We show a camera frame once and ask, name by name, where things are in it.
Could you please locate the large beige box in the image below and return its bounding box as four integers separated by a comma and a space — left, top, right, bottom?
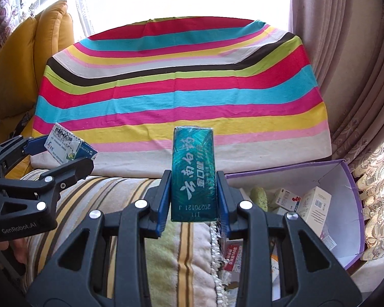
296, 186, 332, 227

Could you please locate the teal green box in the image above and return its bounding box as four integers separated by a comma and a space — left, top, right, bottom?
171, 126, 217, 223

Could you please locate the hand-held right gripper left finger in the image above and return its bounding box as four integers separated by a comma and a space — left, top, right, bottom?
26, 169, 173, 307

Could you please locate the purple cardboard box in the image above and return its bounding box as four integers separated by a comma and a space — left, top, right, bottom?
226, 159, 367, 269

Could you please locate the colourful striped cloth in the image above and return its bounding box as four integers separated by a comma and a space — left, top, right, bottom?
30, 17, 332, 178

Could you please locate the floral curtain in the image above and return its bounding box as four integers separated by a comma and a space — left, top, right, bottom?
0, 0, 87, 52

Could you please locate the person's left hand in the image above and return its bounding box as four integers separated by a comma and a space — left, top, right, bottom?
7, 237, 28, 265

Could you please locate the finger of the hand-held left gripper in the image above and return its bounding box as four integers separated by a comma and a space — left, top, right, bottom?
0, 157, 94, 220
0, 135, 49, 178

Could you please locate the white box green print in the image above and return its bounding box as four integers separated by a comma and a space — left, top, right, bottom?
44, 123, 98, 164

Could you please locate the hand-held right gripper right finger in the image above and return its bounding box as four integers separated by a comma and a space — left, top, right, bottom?
215, 171, 363, 307

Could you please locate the dark cloth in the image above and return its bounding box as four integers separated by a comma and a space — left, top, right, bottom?
14, 109, 36, 139

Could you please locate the yellow armchair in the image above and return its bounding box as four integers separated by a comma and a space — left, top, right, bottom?
0, 0, 76, 154

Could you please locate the striped plush towel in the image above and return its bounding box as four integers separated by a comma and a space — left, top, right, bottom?
19, 168, 240, 307

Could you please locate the beige patterned curtain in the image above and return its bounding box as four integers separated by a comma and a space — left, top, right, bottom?
331, 125, 384, 261

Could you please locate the round green sponge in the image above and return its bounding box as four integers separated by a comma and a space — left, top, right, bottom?
250, 187, 269, 212

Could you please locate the pink curtain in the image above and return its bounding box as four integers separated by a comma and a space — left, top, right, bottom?
288, 0, 384, 167

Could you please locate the red and white box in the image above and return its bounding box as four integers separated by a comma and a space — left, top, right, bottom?
226, 245, 244, 274

